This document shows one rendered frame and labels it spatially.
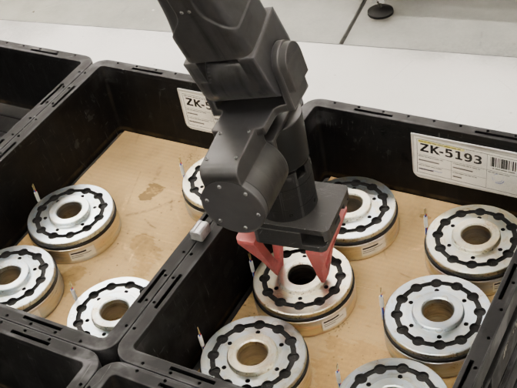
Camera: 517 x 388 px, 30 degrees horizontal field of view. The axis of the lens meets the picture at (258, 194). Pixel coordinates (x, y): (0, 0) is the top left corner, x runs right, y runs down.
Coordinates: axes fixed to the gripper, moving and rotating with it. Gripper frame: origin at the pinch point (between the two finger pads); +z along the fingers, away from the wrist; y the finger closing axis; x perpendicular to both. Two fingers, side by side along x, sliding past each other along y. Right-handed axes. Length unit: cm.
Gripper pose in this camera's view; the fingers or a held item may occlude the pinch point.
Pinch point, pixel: (301, 269)
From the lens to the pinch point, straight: 96.9
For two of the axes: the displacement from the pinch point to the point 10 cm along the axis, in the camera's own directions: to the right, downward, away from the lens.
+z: 1.7, 7.4, 6.5
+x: 3.6, -6.6, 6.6
